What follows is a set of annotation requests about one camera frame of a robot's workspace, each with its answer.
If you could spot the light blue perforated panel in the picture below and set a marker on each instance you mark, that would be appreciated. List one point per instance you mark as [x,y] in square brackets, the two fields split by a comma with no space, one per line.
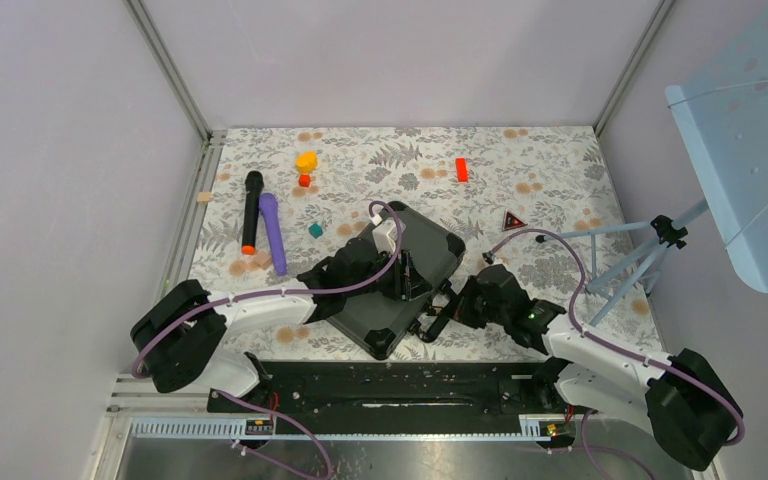
[721,112]

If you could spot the teal small cube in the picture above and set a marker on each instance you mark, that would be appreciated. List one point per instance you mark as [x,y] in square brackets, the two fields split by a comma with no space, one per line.
[315,230]

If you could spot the yellow cylinder block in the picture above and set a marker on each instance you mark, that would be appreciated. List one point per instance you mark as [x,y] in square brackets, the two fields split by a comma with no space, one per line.
[306,162]

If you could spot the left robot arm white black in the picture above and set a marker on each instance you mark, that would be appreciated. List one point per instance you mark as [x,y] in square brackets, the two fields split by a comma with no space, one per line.
[178,340]

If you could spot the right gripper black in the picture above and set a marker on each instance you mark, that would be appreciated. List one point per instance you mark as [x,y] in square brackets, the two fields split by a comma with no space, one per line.
[464,313]

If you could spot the black microphone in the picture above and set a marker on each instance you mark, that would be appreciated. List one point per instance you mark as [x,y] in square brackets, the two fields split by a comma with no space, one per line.
[254,184]

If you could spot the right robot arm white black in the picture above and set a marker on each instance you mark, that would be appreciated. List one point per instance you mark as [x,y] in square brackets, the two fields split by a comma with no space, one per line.
[678,399]

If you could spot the purple toy microphone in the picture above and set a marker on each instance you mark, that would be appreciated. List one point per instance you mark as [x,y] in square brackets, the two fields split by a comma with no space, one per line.
[269,211]

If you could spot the black poker chip case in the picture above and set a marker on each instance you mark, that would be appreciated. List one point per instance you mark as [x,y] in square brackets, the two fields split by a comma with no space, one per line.
[377,317]

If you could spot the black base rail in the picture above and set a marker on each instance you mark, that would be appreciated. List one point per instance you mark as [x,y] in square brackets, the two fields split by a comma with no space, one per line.
[389,398]

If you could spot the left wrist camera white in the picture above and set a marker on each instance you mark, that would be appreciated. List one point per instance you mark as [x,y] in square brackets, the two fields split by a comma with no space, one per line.
[384,234]

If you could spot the red black triangle card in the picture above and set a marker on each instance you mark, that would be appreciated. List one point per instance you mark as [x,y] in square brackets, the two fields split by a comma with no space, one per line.
[512,222]

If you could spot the red block beside case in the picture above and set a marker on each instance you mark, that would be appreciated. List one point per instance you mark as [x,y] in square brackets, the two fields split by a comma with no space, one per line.
[462,172]

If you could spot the light blue tripod stand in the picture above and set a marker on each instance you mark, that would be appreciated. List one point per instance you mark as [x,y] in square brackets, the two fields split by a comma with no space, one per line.
[641,265]

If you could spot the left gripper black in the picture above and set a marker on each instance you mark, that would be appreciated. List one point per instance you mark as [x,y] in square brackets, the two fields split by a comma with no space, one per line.
[406,284]

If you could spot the floral table mat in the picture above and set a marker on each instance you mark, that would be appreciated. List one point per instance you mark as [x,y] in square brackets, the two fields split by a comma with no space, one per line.
[553,178]

